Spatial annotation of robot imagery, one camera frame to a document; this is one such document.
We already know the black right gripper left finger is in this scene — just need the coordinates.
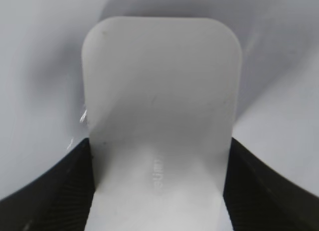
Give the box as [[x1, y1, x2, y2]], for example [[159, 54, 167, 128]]
[[0, 138, 95, 231]]

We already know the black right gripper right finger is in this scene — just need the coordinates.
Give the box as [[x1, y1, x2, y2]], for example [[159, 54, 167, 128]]
[[223, 139, 319, 231]]

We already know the white board eraser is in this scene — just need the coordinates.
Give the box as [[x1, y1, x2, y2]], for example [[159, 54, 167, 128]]
[[82, 16, 242, 231]]

